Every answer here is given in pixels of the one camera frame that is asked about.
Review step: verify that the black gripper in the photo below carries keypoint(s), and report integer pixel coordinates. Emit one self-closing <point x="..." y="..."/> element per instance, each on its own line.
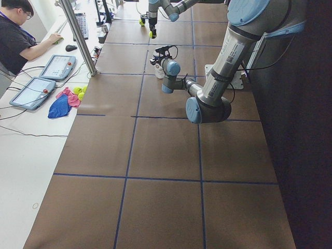
<point x="157" y="60"/>
<point x="152" y="21"/>

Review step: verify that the clear tennis ball can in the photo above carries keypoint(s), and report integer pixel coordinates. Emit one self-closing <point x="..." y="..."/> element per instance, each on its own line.
<point x="158" y="70"/>

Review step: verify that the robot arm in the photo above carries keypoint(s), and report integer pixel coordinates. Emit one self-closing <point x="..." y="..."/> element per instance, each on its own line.
<point x="172" y="11"/>
<point x="248" y="21"/>

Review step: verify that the tennis ball far table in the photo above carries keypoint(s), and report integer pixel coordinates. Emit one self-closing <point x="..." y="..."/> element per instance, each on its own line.
<point x="142" y="22"/>

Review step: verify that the tennis ball on desk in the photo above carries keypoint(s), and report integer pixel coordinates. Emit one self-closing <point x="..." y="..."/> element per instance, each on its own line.
<point x="77" y="90"/>

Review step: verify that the small metal cup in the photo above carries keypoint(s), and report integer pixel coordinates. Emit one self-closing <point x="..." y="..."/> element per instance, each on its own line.
<point x="104" y="28"/>

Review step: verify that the black keyboard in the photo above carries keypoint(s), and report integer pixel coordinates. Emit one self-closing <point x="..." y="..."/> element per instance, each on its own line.
<point x="82" y="23"/>

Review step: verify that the black computer mouse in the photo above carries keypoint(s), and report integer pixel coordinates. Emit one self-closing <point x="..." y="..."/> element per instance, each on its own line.
<point x="70" y="48"/>

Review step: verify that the pink cloth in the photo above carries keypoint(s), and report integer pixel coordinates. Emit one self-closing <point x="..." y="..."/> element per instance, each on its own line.
<point x="72" y="98"/>

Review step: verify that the teach pendant far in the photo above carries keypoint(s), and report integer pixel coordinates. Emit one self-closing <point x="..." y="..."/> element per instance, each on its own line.
<point x="58" y="67"/>

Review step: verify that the teach pendant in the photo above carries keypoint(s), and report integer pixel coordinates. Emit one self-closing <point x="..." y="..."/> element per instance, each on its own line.
<point x="58" y="67"/>
<point x="33" y="94"/>

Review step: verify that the blue cloth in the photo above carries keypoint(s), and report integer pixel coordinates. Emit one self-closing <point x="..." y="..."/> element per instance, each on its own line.
<point x="59" y="108"/>

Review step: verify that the teach pendant near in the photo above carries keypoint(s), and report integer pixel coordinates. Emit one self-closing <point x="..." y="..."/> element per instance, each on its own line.
<point x="33" y="94"/>

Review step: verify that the seated person black shirt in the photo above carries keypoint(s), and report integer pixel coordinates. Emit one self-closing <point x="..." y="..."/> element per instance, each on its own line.
<point x="17" y="45"/>

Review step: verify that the aluminium frame post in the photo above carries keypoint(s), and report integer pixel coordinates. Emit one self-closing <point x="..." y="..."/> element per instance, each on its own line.
<point x="70" y="15"/>

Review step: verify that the white camera mast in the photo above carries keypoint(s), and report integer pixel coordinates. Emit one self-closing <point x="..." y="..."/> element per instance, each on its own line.
<point x="236" y="79"/>

